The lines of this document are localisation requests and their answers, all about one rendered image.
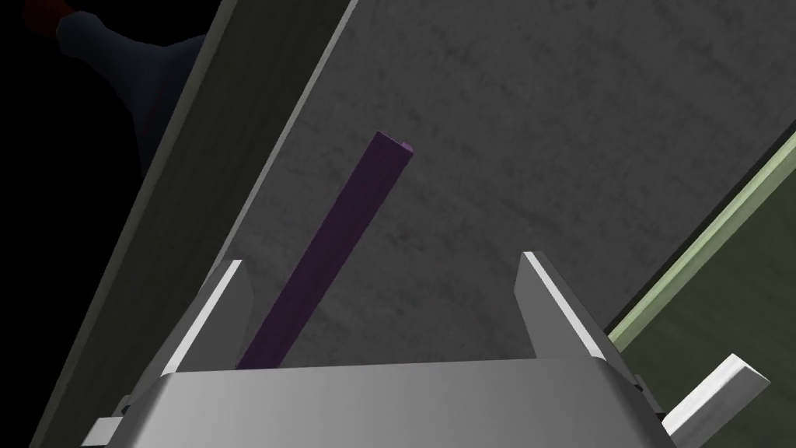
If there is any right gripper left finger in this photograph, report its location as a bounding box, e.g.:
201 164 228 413
148 259 256 377

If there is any purple bar handle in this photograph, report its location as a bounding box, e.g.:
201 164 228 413
235 130 415 371

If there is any dark blue vase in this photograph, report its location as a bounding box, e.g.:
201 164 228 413
24 0 208 178

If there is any white bar handle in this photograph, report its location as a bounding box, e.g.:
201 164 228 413
660 352 772 448

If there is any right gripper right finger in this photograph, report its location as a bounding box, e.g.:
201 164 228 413
514 251 623 362

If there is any green cupboard door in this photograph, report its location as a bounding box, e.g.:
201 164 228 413
606 127 796 448

